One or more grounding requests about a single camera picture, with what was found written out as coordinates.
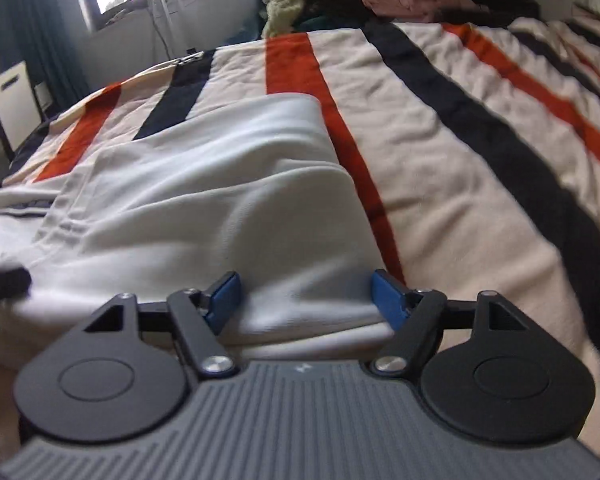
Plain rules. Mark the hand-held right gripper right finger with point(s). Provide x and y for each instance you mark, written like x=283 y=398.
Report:
x=386 y=298

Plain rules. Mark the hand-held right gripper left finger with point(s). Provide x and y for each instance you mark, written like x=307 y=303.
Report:
x=224 y=298

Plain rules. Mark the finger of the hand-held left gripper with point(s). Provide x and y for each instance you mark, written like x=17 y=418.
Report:
x=6 y=284

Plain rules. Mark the white shirt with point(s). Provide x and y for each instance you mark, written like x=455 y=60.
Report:
x=200 y=210

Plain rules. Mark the dark clothes pile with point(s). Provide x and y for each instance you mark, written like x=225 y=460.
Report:
x=330 y=10

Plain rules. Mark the striped bed blanket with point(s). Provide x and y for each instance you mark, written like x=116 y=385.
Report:
x=470 y=170

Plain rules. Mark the teal curtain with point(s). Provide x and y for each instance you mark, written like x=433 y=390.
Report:
x=32 y=25

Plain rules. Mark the white garment steamer stand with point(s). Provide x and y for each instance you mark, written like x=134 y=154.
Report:
x=161 y=0

